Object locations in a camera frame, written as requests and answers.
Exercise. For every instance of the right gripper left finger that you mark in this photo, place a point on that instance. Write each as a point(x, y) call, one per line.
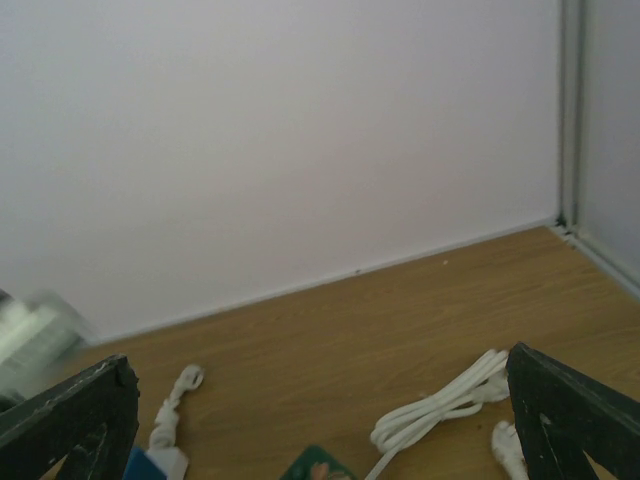
point(86, 424)

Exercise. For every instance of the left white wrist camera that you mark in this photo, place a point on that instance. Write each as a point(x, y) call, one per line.
point(39, 333)

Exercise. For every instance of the blue cube socket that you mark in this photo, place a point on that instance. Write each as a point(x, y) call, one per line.
point(141, 467)

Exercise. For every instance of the dark green cube socket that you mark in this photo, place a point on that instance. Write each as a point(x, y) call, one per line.
point(314, 462)

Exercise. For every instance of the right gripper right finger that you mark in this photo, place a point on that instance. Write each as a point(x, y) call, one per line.
point(565, 419)

